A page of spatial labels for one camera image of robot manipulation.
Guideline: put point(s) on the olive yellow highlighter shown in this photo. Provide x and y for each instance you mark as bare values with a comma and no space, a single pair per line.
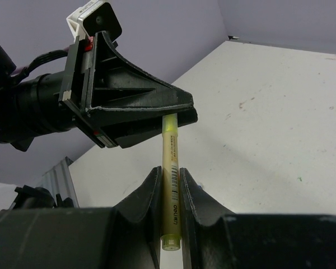
171,223

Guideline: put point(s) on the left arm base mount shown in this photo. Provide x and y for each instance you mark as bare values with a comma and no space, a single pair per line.
39,197

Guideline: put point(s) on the aluminium rail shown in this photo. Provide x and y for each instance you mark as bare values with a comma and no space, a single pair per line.
58,182

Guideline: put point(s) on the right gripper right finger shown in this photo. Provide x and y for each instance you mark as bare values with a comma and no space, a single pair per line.
203,228

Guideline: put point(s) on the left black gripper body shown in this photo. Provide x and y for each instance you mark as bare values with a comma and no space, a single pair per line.
53,103

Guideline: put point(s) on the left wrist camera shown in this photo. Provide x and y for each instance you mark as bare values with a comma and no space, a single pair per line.
94,17

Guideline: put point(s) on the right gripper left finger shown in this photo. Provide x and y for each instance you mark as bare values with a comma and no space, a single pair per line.
137,228

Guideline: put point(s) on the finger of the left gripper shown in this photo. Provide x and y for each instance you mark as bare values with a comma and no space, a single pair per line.
117,85
128,126

